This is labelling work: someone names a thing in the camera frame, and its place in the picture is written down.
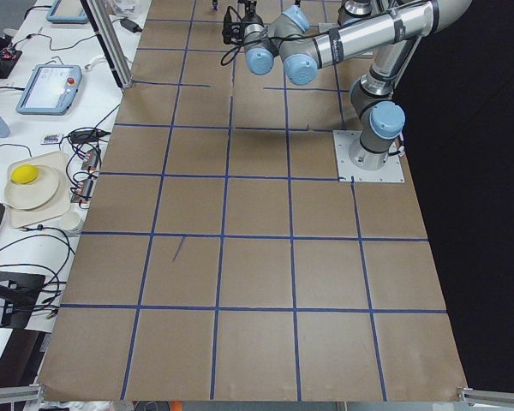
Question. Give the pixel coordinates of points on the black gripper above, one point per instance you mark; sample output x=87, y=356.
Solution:
x=251, y=9

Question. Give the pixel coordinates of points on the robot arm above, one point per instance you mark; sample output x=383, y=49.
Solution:
x=392, y=33

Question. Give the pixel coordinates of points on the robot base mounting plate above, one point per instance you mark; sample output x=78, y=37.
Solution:
x=355, y=164

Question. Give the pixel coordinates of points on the black power adapter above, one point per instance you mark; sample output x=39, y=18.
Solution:
x=130, y=25

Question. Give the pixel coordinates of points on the teach pendant tablet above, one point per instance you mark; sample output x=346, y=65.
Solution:
x=50, y=90

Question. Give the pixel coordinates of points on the usb hub adapter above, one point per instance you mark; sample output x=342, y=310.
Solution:
x=82, y=192
x=92, y=160

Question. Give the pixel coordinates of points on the brown paper table cover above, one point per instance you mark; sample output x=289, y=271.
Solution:
x=221, y=257

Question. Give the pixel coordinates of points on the white paper cup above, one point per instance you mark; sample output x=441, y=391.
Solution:
x=71, y=223

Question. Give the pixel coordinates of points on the beige plate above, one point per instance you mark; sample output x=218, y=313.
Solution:
x=34, y=194

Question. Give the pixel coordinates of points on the yellow lemon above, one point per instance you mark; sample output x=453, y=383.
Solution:
x=24, y=174

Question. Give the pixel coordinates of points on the beige tray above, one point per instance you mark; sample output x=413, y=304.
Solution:
x=56, y=206

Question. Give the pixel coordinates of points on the aluminium frame post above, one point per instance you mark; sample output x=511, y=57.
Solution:
x=108, y=40

